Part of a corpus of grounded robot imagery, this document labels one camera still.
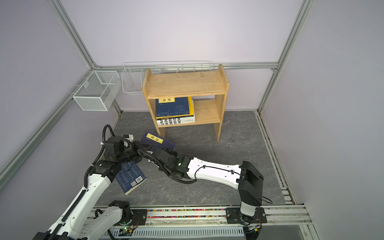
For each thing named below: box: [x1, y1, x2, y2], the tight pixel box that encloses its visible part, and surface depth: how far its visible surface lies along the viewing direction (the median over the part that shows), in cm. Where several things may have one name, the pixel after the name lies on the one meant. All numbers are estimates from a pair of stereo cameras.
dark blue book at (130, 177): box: [115, 162, 147, 196], surface depth 86 cm
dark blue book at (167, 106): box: [155, 96, 190, 118], surface depth 84 cm
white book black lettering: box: [156, 99, 196, 126], surface depth 84 cm
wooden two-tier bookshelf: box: [142, 64, 230, 141], surface depth 78 cm
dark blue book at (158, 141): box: [140, 131, 177, 150], surface depth 82 cm
